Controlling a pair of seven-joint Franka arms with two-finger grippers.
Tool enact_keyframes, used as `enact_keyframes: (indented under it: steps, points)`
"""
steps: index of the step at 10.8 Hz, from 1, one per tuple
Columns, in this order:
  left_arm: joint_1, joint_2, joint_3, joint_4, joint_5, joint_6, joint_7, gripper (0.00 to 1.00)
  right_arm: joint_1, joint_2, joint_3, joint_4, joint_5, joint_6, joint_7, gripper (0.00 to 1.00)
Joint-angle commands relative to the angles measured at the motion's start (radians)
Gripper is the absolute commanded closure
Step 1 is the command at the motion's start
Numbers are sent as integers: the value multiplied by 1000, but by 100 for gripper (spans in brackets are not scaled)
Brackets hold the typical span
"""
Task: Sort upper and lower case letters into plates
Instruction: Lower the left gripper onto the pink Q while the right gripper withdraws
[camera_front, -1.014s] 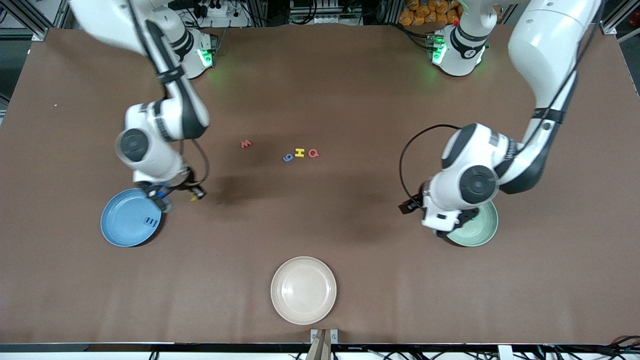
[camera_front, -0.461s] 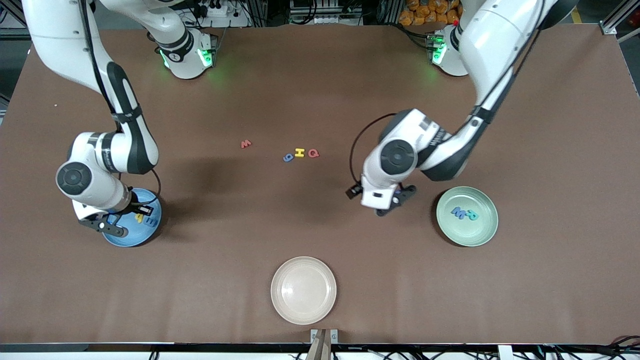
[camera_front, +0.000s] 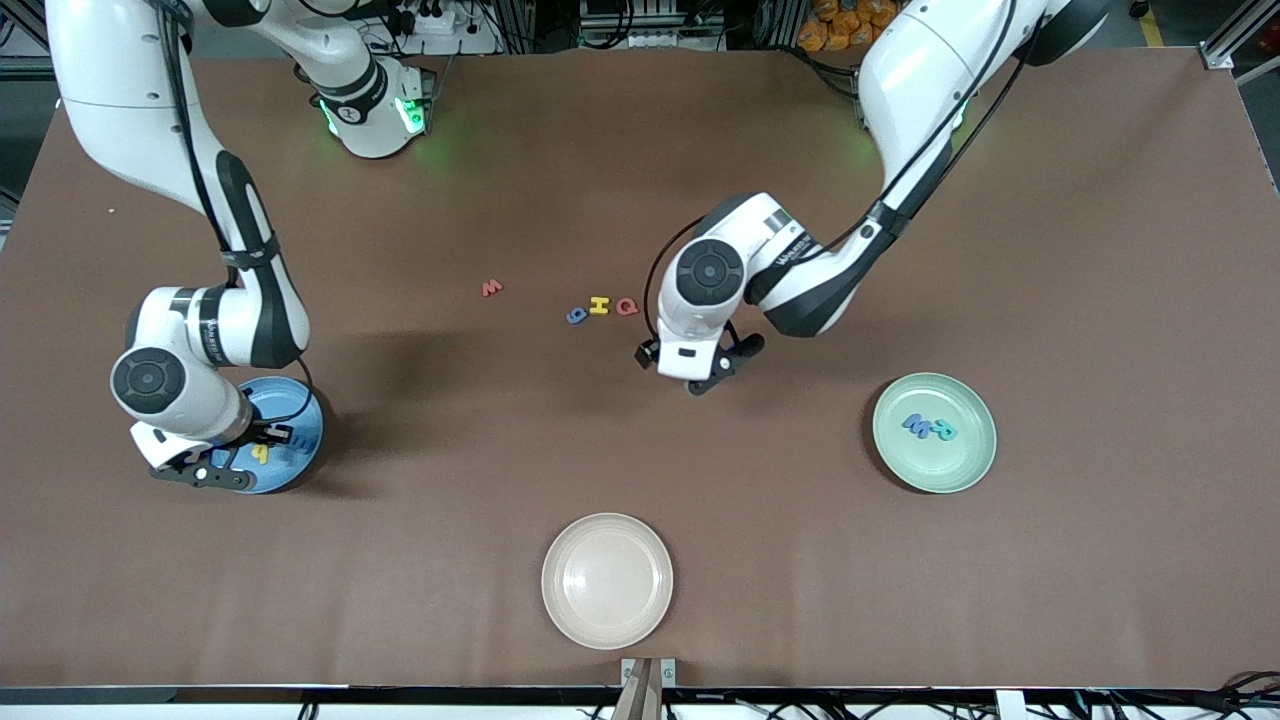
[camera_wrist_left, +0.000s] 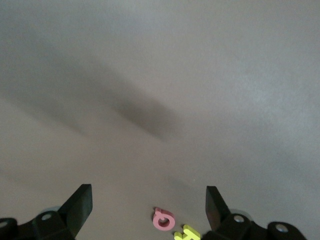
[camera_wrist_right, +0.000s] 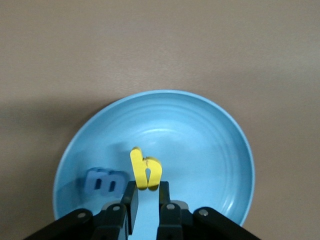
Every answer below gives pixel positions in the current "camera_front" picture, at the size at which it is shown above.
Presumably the blue plate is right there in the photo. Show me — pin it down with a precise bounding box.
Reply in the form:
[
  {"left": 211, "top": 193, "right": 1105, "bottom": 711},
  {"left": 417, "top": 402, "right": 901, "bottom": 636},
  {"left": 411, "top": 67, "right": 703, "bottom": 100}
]
[{"left": 200, "top": 376, "right": 325, "bottom": 495}]

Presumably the beige plate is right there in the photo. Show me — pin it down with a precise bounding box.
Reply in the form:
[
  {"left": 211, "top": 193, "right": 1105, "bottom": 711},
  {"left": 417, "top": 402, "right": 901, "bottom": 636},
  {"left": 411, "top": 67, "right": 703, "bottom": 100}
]
[{"left": 541, "top": 513, "right": 674, "bottom": 650}]

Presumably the light green plate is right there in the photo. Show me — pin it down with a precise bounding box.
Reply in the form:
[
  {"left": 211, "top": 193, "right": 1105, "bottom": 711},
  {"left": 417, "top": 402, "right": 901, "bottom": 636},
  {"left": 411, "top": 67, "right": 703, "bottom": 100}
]
[{"left": 872, "top": 372, "right": 998, "bottom": 494}]

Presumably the grey equipment rack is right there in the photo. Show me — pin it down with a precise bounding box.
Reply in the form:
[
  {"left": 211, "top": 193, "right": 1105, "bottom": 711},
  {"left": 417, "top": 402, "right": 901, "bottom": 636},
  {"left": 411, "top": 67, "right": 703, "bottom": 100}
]
[{"left": 578, "top": 0, "right": 726, "bottom": 51}]

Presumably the white power strip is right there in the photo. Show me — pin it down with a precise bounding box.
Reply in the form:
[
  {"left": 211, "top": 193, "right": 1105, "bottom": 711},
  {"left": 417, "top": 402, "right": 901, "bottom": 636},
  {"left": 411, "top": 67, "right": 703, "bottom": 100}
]
[{"left": 385, "top": 0, "right": 501, "bottom": 56}]

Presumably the orange packets pile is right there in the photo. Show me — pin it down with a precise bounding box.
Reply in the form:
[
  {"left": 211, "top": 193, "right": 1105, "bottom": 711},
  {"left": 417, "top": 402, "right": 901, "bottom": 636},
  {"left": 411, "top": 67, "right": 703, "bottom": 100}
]
[{"left": 797, "top": 0, "right": 906, "bottom": 53}]

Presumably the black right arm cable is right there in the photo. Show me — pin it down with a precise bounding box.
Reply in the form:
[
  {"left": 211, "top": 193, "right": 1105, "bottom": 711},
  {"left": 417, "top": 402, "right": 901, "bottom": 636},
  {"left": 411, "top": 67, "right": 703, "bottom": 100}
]
[{"left": 150, "top": 0, "right": 317, "bottom": 426}]

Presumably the table front edge rail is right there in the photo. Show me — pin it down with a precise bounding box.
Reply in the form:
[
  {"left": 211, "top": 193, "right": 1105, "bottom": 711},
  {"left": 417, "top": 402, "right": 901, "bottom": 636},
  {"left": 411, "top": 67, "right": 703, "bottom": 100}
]
[{"left": 0, "top": 684, "right": 1280, "bottom": 720}]

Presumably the tan wooden post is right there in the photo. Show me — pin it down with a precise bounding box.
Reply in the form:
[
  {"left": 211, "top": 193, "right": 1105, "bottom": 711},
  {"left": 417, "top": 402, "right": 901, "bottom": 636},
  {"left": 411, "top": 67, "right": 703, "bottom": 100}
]
[{"left": 612, "top": 662, "right": 664, "bottom": 720}]

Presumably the red and black cable bundle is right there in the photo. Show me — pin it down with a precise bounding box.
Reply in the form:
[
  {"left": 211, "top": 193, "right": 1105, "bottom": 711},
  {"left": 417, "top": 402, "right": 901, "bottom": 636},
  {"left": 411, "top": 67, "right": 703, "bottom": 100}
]
[{"left": 1190, "top": 670, "right": 1280, "bottom": 716}]

